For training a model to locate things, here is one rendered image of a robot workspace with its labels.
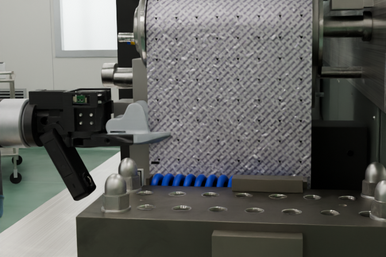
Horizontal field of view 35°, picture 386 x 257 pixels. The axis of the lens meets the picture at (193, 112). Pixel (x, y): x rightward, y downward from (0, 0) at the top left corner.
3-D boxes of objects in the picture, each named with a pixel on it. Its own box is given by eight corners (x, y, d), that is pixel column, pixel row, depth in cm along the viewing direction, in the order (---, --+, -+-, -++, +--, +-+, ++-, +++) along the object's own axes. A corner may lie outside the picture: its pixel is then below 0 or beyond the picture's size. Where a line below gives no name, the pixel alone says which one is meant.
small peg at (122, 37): (119, 31, 95) (116, 35, 94) (136, 31, 94) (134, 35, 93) (120, 39, 96) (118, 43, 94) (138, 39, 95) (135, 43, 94)
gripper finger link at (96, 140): (130, 136, 87) (70, 135, 89) (130, 147, 87) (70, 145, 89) (139, 131, 92) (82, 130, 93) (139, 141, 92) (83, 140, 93)
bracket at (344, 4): (329, 11, 93) (329, -3, 93) (369, 10, 92) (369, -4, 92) (331, 10, 89) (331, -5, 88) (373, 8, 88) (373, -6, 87)
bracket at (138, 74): (122, 236, 107) (117, 58, 103) (159, 237, 106) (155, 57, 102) (114, 245, 102) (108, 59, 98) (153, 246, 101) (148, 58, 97)
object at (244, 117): (150, 184, 93) (147, 59, 90) (310, 187, 89) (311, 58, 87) (149, 185, 92) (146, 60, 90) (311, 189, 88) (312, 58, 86)
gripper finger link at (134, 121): (165, 104, 87) (102, 104, 89) (166, 145, 88) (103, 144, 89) (170, 101, 90) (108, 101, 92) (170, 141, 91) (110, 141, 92)
